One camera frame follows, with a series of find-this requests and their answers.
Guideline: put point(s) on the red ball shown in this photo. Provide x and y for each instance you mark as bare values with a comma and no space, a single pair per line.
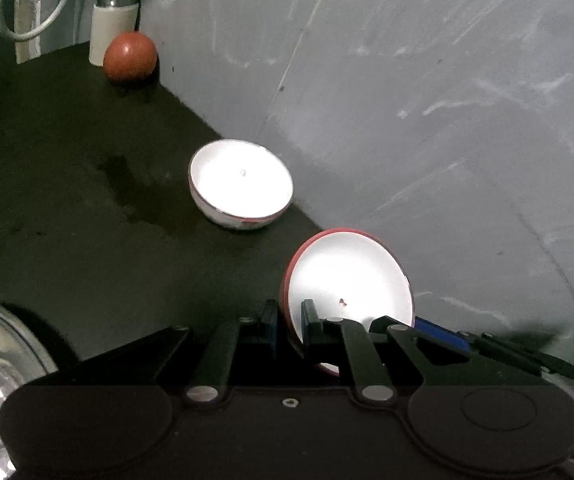
129,55

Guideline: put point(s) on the white ceramic bowl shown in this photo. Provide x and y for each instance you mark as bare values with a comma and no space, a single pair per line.
239,180
352,275

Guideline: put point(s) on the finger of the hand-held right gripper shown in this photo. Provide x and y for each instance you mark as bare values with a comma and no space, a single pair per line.
442,335

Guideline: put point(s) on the white insulated cup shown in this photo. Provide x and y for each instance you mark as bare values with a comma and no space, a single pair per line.
112,25

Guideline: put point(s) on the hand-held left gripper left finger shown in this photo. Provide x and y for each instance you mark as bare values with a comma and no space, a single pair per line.
269,327

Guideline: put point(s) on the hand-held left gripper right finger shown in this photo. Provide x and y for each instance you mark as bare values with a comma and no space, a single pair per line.
311,330

